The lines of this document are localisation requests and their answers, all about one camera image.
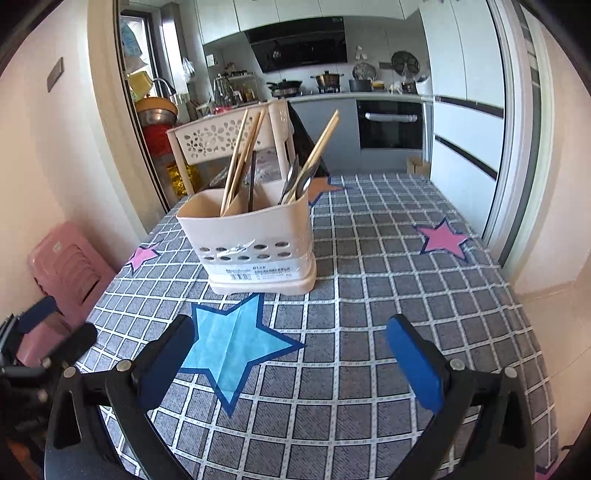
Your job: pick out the beige plastic utensil holder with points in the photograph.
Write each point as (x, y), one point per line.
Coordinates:
(266, 247)

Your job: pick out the white refrigerator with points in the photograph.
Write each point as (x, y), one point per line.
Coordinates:
(469, 105)

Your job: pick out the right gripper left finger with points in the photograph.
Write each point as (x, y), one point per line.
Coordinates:
(160, 360)

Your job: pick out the cardboard box on floor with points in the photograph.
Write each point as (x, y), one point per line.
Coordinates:
(418, 166)

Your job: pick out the pink plastic stool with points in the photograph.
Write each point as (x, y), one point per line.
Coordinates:
(66, 267)

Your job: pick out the cooking pot on stove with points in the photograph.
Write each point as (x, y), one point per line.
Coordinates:
(328, 81)

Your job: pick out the stainless steel bowl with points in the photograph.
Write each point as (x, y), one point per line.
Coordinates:
(157, 116)

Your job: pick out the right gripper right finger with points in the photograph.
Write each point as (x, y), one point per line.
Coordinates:
(423, 365)

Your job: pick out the black-handled utensil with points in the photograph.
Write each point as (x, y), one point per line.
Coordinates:
(252, 181)

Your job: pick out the dark metal spoon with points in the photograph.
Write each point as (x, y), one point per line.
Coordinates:
(291, 179)

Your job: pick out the beige flower-pattern storage cart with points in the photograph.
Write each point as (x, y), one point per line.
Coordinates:
(213, 137)

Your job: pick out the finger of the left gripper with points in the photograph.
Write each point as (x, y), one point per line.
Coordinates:
(72, 348)
(28, 320)

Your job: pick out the grey checkered tablecloth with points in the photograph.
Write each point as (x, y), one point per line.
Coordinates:
(340, 408)

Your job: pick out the black range hood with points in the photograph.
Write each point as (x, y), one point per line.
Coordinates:
(299, 43)

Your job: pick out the black built-in oven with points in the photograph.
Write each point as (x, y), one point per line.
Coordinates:
(390, 124)

